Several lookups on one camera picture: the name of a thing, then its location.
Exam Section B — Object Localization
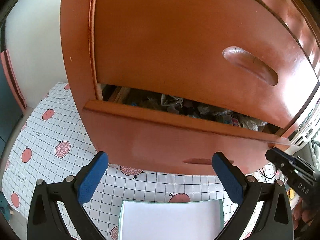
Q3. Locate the dark blue cabinet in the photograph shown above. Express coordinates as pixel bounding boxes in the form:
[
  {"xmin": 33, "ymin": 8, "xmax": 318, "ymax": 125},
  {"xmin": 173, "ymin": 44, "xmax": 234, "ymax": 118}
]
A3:
[{"xmin": 0, "ymin": 50, "xmax": 27, "ymax": 155}]

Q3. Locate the lower wooden drawer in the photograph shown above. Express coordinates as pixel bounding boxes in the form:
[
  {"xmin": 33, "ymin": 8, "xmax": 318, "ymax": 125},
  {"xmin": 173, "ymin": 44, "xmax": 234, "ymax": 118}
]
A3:
[{"xmin": 73, "ymin": 89, "xmax": 289, "ymax": 175}]

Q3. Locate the white laundry basket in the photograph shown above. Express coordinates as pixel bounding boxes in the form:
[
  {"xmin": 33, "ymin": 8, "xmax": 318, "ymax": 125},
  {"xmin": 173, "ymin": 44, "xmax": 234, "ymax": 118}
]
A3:
[{"xmin": 285, "ymin": 100, "xmax": 319, "ymax": 155}]

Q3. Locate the upper wooden drawer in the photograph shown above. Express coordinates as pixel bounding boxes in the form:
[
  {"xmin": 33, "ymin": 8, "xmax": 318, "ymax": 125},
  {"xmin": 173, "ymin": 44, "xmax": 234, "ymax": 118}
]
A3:
[{"xmin": 94, "ymin": 0, "xmax": 318, "ymax": 128}]

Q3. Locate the wooden drawer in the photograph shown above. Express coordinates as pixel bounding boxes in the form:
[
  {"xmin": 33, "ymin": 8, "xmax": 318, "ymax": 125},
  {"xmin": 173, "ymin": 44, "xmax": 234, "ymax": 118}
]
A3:
[
  {"xmin": 94, "ymin": 0, "xmax": 318, "ymax": 128},
  {"xmin": 73, "ymin": 89, "xmax": 289, "ymax": 175}
]

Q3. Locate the orange wooden nightstand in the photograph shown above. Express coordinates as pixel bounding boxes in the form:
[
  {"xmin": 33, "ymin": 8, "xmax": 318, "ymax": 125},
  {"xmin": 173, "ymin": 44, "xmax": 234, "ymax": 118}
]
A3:
[{"xmin": 60, "ymin": 0, "xmax": 319, "ymax": 175}]

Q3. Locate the cream lace scrunchie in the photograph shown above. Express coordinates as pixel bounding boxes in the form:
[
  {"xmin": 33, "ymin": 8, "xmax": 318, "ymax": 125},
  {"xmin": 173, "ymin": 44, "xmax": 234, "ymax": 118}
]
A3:
[{"xmin": 239, "ymin": 116, "xmax": 267, "ymax": 132}]

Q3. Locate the colourful patterned small pack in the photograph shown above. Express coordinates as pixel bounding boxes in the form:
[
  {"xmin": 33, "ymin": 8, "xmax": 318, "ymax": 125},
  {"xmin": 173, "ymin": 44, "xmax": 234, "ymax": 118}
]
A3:
[{"xmin": 222, "ymin": 114, "xmax": 241, "ymax": 127}]

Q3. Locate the white foam tray teal rim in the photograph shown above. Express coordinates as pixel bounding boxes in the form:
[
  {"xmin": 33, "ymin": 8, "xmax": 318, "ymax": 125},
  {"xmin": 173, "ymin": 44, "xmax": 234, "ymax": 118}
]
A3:
[{"xmin": 118, "ymin": 199, "xmax": 224, "ymax": 240}]

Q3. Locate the pomegranate print grid mat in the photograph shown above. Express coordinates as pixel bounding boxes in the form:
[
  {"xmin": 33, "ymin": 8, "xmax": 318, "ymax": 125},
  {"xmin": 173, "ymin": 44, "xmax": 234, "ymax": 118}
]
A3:
[{"xmin": 1, "ymin": 81, "xmax": 283, "ymax": 240}]

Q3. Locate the black cable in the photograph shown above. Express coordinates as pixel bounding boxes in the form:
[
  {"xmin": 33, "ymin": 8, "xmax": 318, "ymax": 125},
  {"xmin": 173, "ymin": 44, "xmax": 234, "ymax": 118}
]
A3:
[{"xmin": 258, "ymin": 167, "xmax": 278, "ymax": 181}]

